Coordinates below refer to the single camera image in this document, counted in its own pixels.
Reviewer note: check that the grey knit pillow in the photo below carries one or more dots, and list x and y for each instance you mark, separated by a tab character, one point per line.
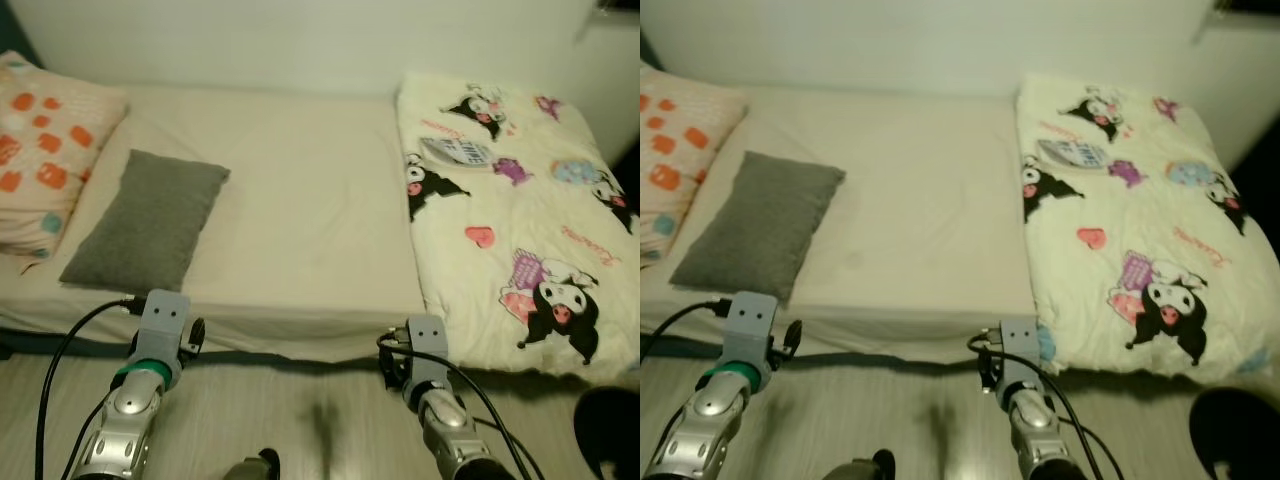
765	225
150	220

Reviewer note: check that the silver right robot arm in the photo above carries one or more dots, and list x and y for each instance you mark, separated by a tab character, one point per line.
450	420
1035	425

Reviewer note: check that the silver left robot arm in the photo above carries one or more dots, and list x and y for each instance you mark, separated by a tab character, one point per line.
700	415
125	420

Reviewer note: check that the pink orange patterned pillow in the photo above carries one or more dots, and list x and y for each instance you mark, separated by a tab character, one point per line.
50	140
685	140

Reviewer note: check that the robot left leg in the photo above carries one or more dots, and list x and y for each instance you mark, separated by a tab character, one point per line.
250	467
872	467

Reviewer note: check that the cream sheeted bed mattress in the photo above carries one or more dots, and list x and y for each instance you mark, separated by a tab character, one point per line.
930	200
300	200

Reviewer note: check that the cream cartoon print quilt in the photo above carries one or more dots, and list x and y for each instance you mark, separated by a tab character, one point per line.
1130	200
520	200

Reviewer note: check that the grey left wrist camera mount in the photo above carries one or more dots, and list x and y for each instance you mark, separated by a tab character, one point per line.
752	325
163	320

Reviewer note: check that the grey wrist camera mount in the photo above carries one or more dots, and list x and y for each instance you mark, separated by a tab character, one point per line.
1020	350
428	345
163	320
752	325

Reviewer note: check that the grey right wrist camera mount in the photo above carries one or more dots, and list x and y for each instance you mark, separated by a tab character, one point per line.
1020	350
428	345

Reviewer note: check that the dark teal bed frame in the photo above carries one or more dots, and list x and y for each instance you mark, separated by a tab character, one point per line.
30	345
660	345

